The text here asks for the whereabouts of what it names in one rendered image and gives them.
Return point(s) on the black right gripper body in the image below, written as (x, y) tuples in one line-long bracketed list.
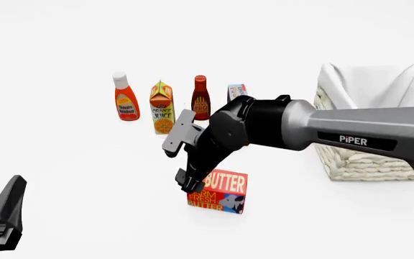
[(200, 167)]

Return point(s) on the tomato ketchup bottle white cap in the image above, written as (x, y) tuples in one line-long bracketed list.
[(127, 103)]

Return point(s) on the red butter box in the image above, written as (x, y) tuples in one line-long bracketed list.
[(228, 194)]

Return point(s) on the orange juice carton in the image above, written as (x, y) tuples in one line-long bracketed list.
[(162, 110)]

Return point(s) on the silver-grey and black right robot arm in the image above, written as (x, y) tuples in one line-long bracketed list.
[(336, 121)]

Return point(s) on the pale blue pudding box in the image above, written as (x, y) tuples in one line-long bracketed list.
[(236, 91)]

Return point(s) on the dark red BBQ sauce bottle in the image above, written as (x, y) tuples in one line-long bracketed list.
[(201, 101)]

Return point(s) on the cream woven basket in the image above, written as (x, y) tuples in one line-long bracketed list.
[(365, 167)]

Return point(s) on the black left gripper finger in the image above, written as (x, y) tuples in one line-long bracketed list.
[(7, 205)]

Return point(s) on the white cloth basket liner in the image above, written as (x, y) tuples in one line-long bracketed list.
[(368, 86)]

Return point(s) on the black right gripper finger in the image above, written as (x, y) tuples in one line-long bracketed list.
[(195, 186), (180, 178)]

